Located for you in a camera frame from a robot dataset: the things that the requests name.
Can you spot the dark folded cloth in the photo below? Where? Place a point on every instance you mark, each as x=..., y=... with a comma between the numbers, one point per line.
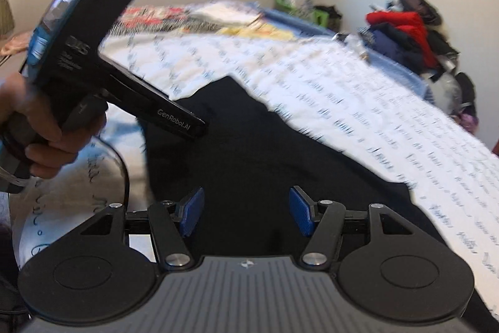
x=331, y=15

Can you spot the light blue blanket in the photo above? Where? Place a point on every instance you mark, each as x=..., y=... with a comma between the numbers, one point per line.
x=390, y=64

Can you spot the pile of mixed clothes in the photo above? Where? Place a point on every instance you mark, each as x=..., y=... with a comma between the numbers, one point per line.
x=409, y=32

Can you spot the white script-printed bed sheet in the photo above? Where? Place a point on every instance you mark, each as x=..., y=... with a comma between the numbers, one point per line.
x=351, y=103

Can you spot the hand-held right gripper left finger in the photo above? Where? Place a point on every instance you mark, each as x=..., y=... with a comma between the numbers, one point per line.
x=191, y=212

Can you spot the person's left hand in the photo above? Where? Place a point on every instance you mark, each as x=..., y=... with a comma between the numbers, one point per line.
x=33, y=103

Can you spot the clear plastic bag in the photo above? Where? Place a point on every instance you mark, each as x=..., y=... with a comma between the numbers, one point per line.
x=446, y=95

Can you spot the black pants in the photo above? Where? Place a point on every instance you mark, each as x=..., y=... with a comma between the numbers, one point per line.
x=253, y=161

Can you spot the green plastic container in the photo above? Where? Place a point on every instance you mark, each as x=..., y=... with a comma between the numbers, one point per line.
x=321, y=19

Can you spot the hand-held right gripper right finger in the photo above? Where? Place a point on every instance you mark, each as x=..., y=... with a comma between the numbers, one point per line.
x=301, y=212

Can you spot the colourful floral quilt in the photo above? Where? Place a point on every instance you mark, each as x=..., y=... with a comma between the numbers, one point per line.
x=156, y=19

